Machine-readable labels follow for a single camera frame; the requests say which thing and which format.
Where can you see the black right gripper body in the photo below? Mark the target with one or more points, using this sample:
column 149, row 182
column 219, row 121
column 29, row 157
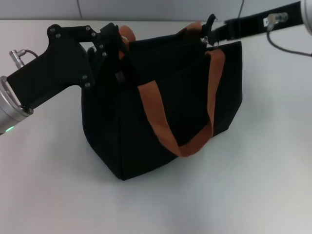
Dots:
column 248, row 26

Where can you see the silver zipper pull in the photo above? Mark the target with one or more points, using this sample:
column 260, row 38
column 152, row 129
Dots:
column 204, row 40

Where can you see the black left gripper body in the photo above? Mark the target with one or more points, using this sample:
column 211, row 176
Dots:
column 56, row 68

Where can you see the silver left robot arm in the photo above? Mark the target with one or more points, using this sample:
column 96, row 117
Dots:
column 9, row 112

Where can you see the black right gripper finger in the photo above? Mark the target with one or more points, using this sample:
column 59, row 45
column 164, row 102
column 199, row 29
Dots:
column 218, row 35

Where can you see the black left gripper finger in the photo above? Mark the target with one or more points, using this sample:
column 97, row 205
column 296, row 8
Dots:
column 98, row 58
column 97, row 35

